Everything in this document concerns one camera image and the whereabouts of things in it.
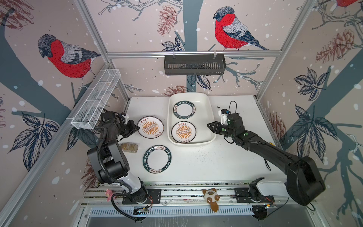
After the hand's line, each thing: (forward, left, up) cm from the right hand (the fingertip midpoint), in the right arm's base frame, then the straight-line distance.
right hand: (209, 123), depth 84 cm
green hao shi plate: (+23, +17, -15) cm, 32 cm away
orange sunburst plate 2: (+1, +38, -8) cm, 39 cm away
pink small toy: (-37, +54, -14) cm, 67 cm away
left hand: (0, +44, -3) cm, 44 cm away
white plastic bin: (+21, +1, -19) cm, 28 cm away
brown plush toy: (-36, 0, -14) cm, 39 cm away
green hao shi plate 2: (-17, +32, -16) cm, 39 cm away
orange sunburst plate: (+3, +16, -15) cm, 23 cm away
